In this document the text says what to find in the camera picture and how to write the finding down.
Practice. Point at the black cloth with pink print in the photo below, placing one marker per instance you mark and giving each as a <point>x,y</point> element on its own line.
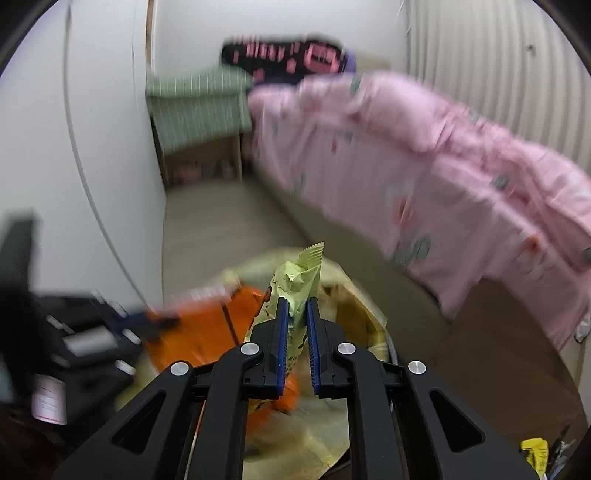
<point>277,57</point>

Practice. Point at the wooden bedside table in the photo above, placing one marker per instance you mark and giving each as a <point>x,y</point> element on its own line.
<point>203,161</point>

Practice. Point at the green striped cloth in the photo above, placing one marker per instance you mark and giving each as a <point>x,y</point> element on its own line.
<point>198,106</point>

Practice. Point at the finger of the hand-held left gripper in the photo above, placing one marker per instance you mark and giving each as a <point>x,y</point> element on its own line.
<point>138,319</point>

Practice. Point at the white pleated curtain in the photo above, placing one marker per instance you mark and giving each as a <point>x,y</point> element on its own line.
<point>485,60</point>

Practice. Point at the light green snack wrapper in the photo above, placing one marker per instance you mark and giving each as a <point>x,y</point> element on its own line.
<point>293,281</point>

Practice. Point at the yellowish plastic bin bag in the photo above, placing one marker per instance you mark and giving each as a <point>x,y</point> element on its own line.
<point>353,309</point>

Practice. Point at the pink printed blanket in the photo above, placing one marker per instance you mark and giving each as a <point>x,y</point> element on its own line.
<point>415,175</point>

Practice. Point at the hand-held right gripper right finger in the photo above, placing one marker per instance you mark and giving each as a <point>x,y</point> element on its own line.
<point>314,341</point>

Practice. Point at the small yellow packet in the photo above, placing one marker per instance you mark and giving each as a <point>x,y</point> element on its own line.
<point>534,457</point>

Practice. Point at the orange snack packet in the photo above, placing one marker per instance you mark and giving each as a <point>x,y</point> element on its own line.
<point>203,332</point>

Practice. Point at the purple cloth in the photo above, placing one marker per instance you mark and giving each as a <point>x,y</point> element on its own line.
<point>351,60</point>

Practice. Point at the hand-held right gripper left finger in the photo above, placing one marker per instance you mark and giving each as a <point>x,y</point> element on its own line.
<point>280,341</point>

